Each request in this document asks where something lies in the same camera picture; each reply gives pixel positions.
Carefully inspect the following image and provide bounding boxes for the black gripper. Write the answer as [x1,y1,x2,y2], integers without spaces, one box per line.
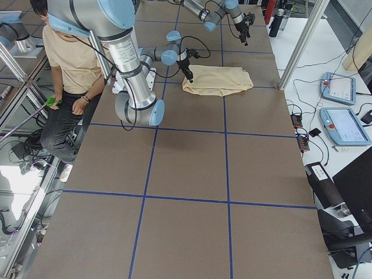
[234,12,255,46]
[177,48,198,83]

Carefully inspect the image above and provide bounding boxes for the cream long-sleeve graphic shirt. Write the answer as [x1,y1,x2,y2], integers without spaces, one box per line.
[182,65,253,97]

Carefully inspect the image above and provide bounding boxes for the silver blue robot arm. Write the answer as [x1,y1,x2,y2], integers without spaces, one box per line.
[169,0,255,46]
[48,1,194,126]

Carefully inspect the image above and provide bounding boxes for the black water bottle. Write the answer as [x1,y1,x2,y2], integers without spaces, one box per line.
[269,9,284,38]

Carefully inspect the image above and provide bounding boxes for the red water bottle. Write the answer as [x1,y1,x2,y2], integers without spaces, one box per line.
[264,0,277,25]

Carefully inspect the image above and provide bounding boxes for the far blue teach pendant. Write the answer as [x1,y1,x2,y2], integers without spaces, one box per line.
[320,71,356,105]

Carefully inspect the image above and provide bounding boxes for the blue teach pendant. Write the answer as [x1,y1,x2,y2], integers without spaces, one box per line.
[320,71,356,105]
[319,108,371,146]

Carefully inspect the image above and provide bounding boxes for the person in beige shirt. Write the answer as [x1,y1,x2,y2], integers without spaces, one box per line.
[30,0,105,164]

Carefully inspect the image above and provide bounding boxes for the near blue teach pendant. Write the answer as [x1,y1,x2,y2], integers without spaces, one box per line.
[319,108,371,146]

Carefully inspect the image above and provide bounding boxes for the black monitor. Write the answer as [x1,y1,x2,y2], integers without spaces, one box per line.
[332,148,371,231]

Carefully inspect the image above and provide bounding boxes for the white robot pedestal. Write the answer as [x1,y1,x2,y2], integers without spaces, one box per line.
[112,68,156,94]

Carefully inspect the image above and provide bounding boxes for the aluminium frame post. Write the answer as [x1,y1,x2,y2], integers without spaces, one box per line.
[278,0,330,91]

